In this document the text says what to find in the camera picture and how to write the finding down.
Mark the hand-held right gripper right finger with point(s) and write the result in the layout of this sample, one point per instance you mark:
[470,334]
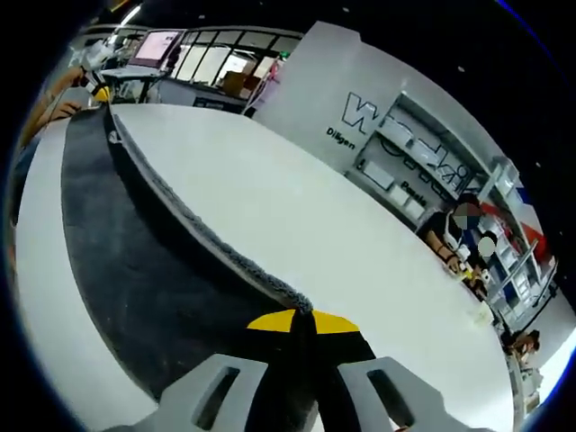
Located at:
[369,396]

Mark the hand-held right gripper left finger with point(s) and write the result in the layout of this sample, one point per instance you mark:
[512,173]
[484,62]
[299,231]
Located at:
[216,396]

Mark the grey fluffy towel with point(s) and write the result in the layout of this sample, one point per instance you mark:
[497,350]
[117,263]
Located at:
[135,252]

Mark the grey office desk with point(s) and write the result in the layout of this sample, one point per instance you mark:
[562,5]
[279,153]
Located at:
[130,78]

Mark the pink-screen computer monitor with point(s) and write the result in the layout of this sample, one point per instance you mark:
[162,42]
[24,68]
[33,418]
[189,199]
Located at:
[155,47]

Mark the cardboard box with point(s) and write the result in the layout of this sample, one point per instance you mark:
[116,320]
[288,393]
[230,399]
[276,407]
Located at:
[238,83]

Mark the pink hanging item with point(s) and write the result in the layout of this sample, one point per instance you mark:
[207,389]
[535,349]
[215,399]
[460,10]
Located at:
[272,74]

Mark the green exit sign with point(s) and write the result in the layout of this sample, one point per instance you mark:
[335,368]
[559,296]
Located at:
[284,54]

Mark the white table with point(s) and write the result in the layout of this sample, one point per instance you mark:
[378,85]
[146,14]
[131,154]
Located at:
[292,202]

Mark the grey metal shelf rack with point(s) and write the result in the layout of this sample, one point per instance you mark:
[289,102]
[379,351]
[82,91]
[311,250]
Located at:
[472,189]

